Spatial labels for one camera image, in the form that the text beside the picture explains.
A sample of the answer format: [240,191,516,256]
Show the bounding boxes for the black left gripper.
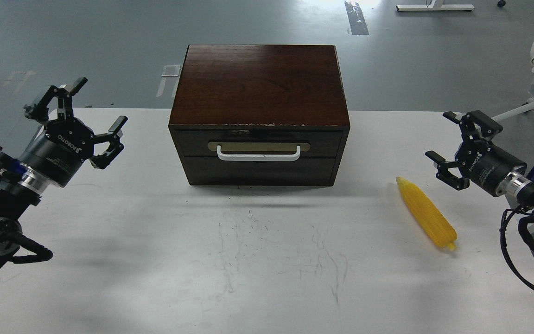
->
[19,77,128,187]

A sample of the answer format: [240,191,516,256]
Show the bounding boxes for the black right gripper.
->
[425,110,527,197]

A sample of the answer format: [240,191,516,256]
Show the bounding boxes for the yellow corn cob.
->
[395,177,457,251]

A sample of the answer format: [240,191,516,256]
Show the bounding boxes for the wooden drawer with white handle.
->
[171,129,343,158]

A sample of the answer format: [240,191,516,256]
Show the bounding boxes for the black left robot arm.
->
[0,77,127,269]

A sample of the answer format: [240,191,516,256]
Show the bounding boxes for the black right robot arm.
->
[426,110,534,224]

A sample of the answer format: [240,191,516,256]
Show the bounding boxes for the white stand base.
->
[395,0,475,12]

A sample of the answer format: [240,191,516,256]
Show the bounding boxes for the dark brown wooden cabinet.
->
[169,45,350,186]

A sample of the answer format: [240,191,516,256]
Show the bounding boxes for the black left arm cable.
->
[0,232,54,264]

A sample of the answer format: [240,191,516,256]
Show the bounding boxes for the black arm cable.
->
[499,207,534,303]
[0,232,54,264]

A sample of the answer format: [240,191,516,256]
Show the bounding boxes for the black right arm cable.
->
[499,207,534,303]

